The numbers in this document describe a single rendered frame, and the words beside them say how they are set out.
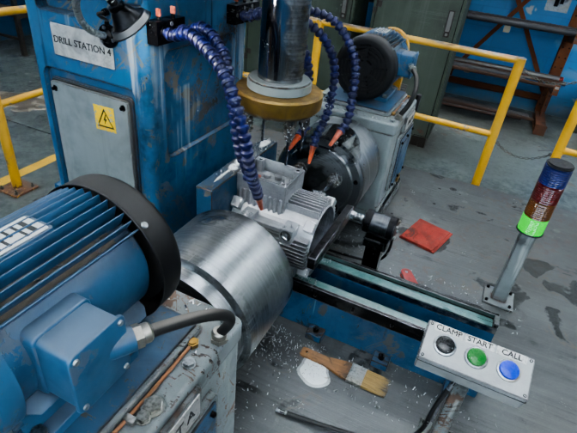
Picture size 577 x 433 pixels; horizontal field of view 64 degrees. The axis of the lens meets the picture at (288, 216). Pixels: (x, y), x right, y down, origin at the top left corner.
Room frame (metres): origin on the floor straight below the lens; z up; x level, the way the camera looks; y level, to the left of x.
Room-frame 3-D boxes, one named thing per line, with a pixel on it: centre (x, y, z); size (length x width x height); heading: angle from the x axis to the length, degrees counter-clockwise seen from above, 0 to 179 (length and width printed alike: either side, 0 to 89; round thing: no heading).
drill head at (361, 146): (1.21, -0.11, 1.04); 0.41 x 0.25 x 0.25; 158
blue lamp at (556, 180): (0.99, -0.60, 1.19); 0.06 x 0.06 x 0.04
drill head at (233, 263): (0.58, 0.14, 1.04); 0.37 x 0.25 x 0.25; 158
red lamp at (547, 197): (0.99, -0.60, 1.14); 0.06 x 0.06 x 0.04
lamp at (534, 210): (0.99, -0.60, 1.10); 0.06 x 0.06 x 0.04
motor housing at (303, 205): (0.91, 0.01, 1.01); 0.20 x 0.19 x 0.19; 68
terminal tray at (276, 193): (0.92, 0.05, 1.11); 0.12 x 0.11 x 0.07; 68
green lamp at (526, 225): (0.99, -0.60, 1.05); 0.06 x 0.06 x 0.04
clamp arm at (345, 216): (0.89, -0.11, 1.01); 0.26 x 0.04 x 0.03; 158
